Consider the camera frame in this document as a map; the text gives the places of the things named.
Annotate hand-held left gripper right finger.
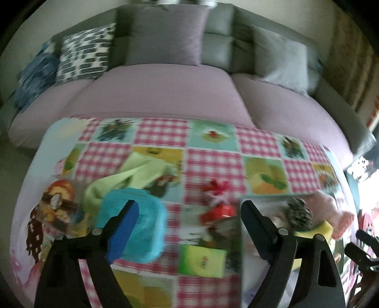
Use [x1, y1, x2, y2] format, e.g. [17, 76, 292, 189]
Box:
[240, 200, 347, 308]

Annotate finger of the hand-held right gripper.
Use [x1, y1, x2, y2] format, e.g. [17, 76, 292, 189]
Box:
[356, 230, 379, 252]
[344, 243, 379, 272]

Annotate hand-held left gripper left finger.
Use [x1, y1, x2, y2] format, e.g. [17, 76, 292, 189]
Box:
[34, 199, 140, 308]

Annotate white tray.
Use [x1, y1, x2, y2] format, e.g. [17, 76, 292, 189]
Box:
[240, 192, 350, 308]

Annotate pink fluffy cloth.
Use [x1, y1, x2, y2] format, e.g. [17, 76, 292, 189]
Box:
[305, 191, 355, 239]

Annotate cow print scrunchie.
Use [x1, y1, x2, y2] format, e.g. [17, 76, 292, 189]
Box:
[286, 197, 314, 233]

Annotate yellow green sponge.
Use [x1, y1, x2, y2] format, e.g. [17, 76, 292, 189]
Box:
[293, 221, 334, 246]

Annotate turquoise folded towel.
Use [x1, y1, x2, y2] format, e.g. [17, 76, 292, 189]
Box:
[96, 187, 167, 263]

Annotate light green cloth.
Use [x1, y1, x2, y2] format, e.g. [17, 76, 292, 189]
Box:
[83, 151, 181, 208]

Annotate green tissue packet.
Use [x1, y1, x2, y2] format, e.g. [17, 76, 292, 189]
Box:
[178, 244, 228, 279]

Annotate printed checked tablecloth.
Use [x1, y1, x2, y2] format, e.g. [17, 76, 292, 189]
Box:
[10, 117, 356, 308]

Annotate lilac grey sofa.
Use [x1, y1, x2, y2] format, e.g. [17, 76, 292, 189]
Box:
[6, 3, 376, 166]

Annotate grey cushion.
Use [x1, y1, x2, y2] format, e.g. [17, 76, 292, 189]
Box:
[252, 25, 310, 95]

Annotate blue denim clothes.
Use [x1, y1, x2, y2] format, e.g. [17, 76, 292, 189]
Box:
[13, 41, 61, 111]

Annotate black white patterned cushion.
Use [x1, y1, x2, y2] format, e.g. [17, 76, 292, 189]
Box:
[56, 23, 117, 84]

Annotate purple cushion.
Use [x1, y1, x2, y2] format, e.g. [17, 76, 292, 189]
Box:
[124, 5, 209, 67]

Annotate red ring with bow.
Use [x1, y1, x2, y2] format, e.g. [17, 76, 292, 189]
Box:
[199, 179, 237, 226]

